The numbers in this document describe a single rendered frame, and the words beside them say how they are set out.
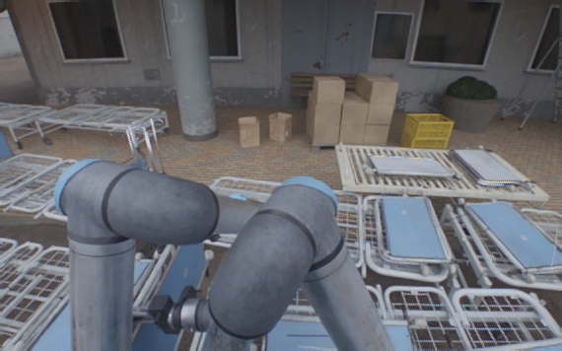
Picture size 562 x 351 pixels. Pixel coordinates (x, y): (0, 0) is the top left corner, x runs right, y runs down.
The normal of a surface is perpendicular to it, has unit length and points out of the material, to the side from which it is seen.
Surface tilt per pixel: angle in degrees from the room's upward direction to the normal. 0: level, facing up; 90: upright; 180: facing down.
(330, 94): 90
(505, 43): 90
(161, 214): 69
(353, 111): 90
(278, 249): 38
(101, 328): 75
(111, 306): 81
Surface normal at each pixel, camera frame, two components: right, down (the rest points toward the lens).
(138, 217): 0.19, 0.19
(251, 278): -0.14, -0.18
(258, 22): -0.07, 0.51
